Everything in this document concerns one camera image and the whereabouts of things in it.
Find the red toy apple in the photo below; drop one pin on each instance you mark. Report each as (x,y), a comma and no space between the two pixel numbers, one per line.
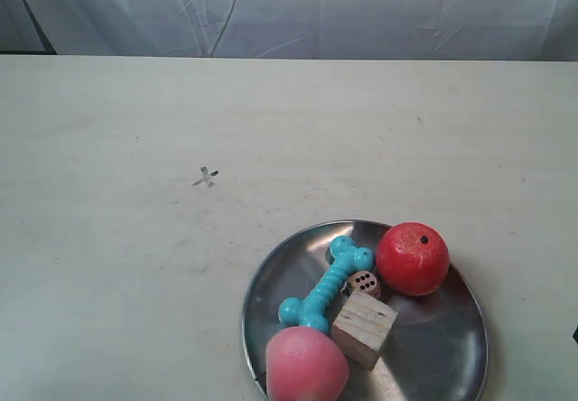
(412,258)

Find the teal toy dog bone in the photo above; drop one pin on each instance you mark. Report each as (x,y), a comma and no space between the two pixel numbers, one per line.
(348,259)

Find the wooden cube block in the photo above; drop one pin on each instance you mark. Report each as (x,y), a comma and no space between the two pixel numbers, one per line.
(361,328)

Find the small wooden die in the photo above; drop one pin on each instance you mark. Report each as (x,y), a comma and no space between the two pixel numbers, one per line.
(365,282)

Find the pink toy peach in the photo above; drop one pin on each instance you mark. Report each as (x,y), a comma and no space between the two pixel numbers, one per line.
(304,364)

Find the large round metal plate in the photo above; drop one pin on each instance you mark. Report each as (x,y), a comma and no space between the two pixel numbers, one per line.
(437,350)

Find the tape cross marker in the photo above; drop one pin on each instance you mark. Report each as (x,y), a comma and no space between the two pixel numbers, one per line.
(207,177)

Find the white backdrop curtain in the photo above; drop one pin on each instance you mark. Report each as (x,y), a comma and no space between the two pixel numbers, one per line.
(536,30)

